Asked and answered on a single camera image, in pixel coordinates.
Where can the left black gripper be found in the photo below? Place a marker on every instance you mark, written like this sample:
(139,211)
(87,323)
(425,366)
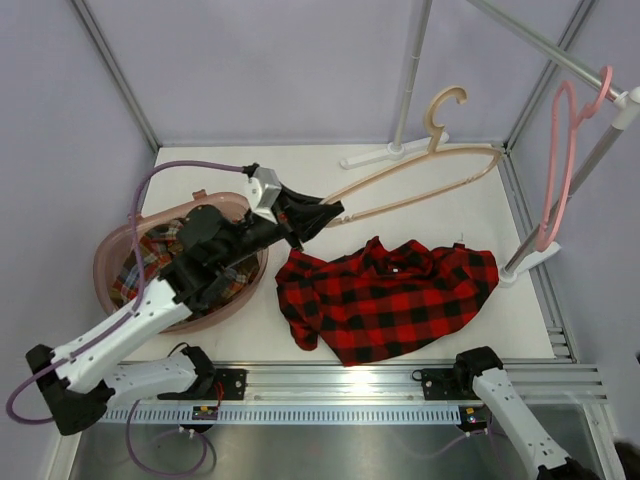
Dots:
(303,222)

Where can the red black plaid shirt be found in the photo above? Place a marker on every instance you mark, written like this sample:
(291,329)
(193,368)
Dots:
(376,304)

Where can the brown multicolour plaid shirt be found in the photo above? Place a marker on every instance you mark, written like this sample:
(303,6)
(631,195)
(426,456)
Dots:
(158,247)

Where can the beige plastic hanger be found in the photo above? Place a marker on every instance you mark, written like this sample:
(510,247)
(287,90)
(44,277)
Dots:
(438,169)

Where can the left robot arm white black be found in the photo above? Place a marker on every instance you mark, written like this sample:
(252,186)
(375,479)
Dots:
(82,379)

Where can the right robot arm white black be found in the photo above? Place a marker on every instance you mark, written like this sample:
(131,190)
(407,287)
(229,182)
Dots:
(481,372)

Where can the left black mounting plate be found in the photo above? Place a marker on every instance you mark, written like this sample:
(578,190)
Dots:
(230,383)

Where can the black mounting plate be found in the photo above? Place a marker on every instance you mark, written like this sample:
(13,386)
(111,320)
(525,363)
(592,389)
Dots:
(439,384)
(230,383)

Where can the pink translucent plastic basket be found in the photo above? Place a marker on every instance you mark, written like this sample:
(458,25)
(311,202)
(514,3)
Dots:
(116,247)

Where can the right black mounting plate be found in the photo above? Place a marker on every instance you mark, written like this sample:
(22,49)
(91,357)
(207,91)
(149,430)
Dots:
(439,384)

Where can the silver white clothes rack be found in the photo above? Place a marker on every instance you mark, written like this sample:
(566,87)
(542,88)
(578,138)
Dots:
(565,174)

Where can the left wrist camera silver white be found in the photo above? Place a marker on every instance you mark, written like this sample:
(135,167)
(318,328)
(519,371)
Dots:
(262,191)

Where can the white slotted cable duct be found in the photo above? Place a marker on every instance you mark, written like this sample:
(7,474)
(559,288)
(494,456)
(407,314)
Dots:
(236,414)

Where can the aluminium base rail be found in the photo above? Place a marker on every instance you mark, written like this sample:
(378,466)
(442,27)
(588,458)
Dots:
(286,383)

